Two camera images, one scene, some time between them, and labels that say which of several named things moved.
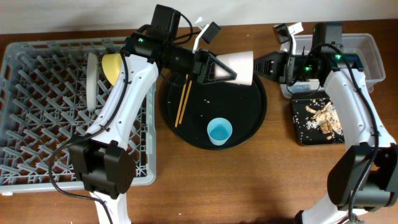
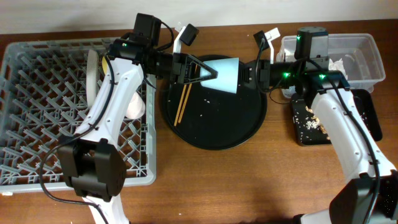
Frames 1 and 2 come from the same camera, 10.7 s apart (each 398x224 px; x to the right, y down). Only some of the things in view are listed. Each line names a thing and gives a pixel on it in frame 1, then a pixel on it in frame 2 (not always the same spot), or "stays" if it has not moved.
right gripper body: [289, 66] → [265, 80]
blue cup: [219, 130] → [226, 80]
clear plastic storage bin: [363, 45] stays
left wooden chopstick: [181, 102] stays
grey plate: [92, 78] stays
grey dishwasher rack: [44, 106] stays
